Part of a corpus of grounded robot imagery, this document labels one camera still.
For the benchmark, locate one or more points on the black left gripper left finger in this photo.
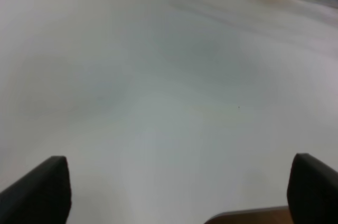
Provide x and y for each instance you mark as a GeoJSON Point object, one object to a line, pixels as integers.
{"type": "Point", "coordinates": [43, 195]}

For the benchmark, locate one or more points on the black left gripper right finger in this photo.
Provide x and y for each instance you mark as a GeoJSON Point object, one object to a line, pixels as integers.
{"type": "Point", "coordinates": [312, 191]}

